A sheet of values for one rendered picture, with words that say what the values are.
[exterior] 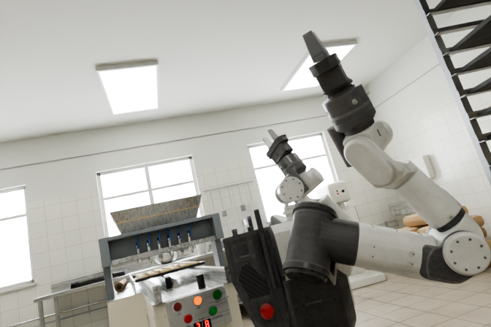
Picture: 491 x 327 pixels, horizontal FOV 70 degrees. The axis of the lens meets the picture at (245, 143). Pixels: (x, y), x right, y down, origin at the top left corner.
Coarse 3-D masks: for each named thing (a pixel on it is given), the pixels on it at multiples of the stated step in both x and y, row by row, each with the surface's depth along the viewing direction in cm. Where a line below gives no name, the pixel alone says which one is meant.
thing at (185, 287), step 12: (168, 288) 181; (180, 288) 168; (192, 288) 157; (204, 288) 147; (228, 288) 146; (144, 300) 192; (168, 300) 138; (228, 300) 145; (156, 312) 136; (156, 324) 134; (168, 324) 135; (228, 324) 142; (240, 324) 144
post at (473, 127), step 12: (420, 0) 144; (420, 12) 145; (432, 24) 141; (432, 36) 141; (444, 60) 138; (444, 72) 139; (456, 84) 135; (456, 96) 135; (468, 108) 133; (468, 120) 132; (468, 132) 133; (480, 132) 130; (480, 144) 129; (480, 156) 130
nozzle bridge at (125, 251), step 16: (176, 224) 215; (192, 224) 226; (208, 224) 229; (112, 240) 204; (128, 240) 211; (144, 240) 214; (176, 240) 220; (192, 240) 223; (208, 240) 221; (112, 256) 206; (128, 256) 209; (144, 256) 207; (112, 288) 203
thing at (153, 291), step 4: (144, 280) 196; (148, 280) 187; (140, 284) 236; (144, 284) 190; (148, 284) 162; (152, 284) 157; (144, 288) 197; (148, 288) 158; (152, 288) 136; (156, 288) 135; (160, 288) 135; (148, 292) 162; (152, 292) 139; (156, 292) 135; (160, 292) 135; (148, 296) 168; (152, 296) 143; (156, 296) 134; (160, 296) 135; (152, 300) 146; (156, 300) 134; (160, 300) 134; (156, 304) 133
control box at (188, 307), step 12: (216, 288) 142; (180, 300) 137; (192, 300) 138; (204, 300) 139; (216, 300) 141; (168, 312) 134; (180, 312) 135; (192, 312) 136; (204, 312) 138; (216, 312) 139; (228, 312) 141; (180, 324) 134; (192, 324) 135; (204, 324) 136; (216, 324) 138
